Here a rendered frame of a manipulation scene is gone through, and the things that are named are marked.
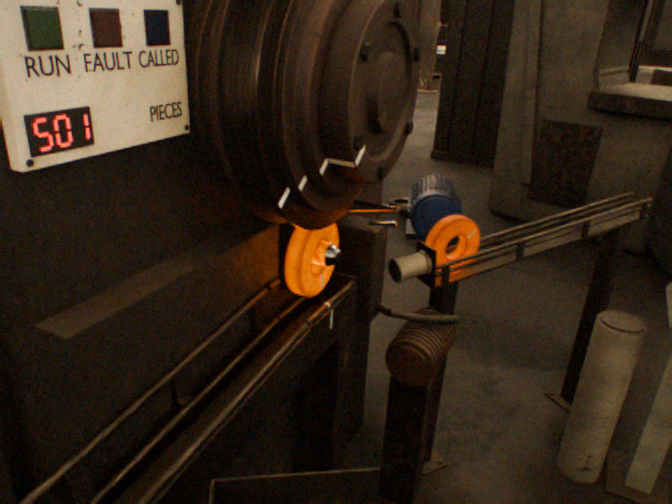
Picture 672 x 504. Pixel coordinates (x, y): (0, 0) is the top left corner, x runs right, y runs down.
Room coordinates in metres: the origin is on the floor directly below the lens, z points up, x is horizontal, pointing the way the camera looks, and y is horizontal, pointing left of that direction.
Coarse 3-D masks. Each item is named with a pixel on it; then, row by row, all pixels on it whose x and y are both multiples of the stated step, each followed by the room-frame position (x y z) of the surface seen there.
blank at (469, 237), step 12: (456, 216) 1.26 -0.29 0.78; (432, 228) 1.24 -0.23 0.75; (444, 228) 1.22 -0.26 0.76; (456, 228) 1.24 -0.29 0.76; (468, 228) 1.26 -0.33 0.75; (432, 240) 1.22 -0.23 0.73; (444, 240) 1.22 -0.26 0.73; (468, 240) 1.26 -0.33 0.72; (444, 252) 1.23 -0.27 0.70; (456, 252) 1.27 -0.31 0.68; (468, 252) 1.27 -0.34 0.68; (456, 264) 1.25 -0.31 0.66
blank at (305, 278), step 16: (304, 240) 0.87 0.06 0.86; (320, 240) 0.92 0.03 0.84; (336, 240) 0.98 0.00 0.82; (288, 256) 0.87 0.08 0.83; (304, 256) 0.87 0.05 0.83; (288, 272) 0.86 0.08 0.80; (304, 272) 0.87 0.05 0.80; (320, 272) 0.93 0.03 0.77; (304, 288) 0.87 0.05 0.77; (320, 288) 0.93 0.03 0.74
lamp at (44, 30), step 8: (32, 16) 0.58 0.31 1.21; (40, 16) 0.59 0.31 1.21; (48, 16) 0.59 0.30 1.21; (56, 16) 0.60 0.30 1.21; (32, 24) 0.58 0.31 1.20; (40, 24) 0.59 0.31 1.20; (48, 24) 0.59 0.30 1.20; (56, 24) 0.60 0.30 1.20; (32, 32) 0.58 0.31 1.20; (40, 32) 0.58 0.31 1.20; (48, 32) 0.59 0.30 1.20; (56, 32) 0.60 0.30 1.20; (32, 40) 0.58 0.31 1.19; (40, 40) 0.58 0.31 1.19; (48, 40) 0.59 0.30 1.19; (56, 40) 0.60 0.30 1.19; (32, 48) 0.58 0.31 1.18
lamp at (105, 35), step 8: (96, 16) 0.65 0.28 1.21; (104, 16) 0.66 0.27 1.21; (112, 16) 0.67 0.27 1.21; (96, 24) 0.65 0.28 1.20; (104, 24) 0.66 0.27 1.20; (112, 24) 0.67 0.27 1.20; (96, 32) 0.65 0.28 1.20; (104, 32) 0.66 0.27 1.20; (112, 32) 0.67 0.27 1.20; (120, 32) 0.68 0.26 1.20; (96, 40) 0.65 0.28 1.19; (104, 40) 0.65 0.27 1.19; (112, 40) 0.66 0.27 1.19; (120, 40) 0.68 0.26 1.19
